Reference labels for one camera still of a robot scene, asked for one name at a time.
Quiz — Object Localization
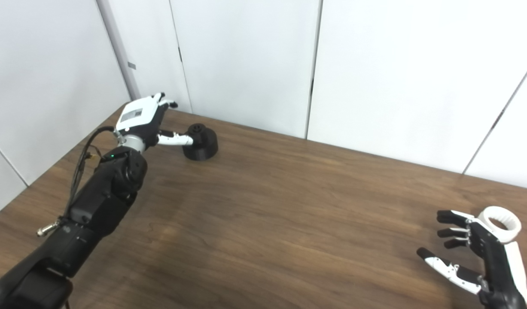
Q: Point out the thin left arm wire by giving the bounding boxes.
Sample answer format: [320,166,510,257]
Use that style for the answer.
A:
[84,146,103,164]

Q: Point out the round black stepped part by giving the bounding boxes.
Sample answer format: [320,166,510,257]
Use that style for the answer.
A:
[183,123,219,161]

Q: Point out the white toothed ring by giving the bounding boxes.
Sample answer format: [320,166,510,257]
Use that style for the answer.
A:
[478,206,522,243]

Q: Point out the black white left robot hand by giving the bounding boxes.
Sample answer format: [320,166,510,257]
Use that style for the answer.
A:
[114,92,194,151]

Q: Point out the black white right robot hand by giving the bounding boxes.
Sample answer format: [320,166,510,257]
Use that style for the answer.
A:
[417,209,527,309]

